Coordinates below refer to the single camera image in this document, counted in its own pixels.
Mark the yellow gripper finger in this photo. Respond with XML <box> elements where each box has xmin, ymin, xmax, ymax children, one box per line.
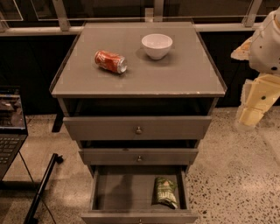
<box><xmin>230</xmin><ymin>38</ymin><xmax>252</xmax><ymax>60</ymax></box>
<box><xmin>238</xmin><ymin>107</ymin><xmax>264</xmax><ymax>126</ymax></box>

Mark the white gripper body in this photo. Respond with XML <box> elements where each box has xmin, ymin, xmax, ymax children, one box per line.
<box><xmin>244</xmin><ymin>73</ymin><xmax>280</xmax><ymax>114</ymax></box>

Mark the green jalapeno chip bag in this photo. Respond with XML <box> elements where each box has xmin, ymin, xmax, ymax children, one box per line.
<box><xmin>152</xmin><ymin>177</ymin><xmax>178</xmax><ymax>209</ymax></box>

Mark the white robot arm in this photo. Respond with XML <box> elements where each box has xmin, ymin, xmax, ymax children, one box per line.
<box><xmin>231</xmin><ymin>7</ymin><xmax>280</xmax><ymax>130</ymax></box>

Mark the grey drawer cabinet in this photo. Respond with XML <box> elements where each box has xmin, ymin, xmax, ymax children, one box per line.
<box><xmin>48</xmin><ymin>21</ymin><xmax>228</xmax><ymax>176</ymax></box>

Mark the grey open bottom drawer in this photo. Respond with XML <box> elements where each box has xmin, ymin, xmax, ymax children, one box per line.
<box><xmin>81</xmin><ymin>165</ymin><xmax>198</xmax><ymax>224</ymax></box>

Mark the grey middle drawer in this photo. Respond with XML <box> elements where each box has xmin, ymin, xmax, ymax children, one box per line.
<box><xmin>79</xmin><ymin>148</ymin><xmax>199</xmax><ymax>165</ymax></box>

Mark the grey top drawer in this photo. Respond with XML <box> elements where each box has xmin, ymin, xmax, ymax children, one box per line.
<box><xmin>64</xmin><ymin>116</ymin><xmax>212</xmax><ymax>141</ymax></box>

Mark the metal window railing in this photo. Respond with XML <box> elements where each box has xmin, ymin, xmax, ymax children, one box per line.
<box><xmin>0</xmin><ymin>0</ymin><xmax>280</xmax><ymax>37</ymax></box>

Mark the white ceramic bowl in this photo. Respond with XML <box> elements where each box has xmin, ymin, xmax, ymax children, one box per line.
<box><xmin>142</xmin><ymin>33</ymin><xmax>173</xmax><ymax>60</ymax></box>

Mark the red soda can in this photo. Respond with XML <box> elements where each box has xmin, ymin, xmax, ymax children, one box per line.
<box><xmin>94</xmin><ymin>50</ymin><xmax>127</xmax><ymax>74</ymax></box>

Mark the black laptop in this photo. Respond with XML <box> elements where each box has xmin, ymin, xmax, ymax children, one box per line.
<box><xmin>0</xmin><ymin>86</ymin><xmax>28</xmax><ymax>180</ymax></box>

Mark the black stand bar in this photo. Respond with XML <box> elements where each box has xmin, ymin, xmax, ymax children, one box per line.
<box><xmin>24</xmin><ymin>153</ymin><xmax>63</xmax><ymax>224</ymax></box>

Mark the black thin cable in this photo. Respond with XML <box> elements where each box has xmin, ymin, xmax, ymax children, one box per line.
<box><xmin>17</xmin><ymin>151</ymin><xmax>58</xmax><ymax>224</ymax></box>

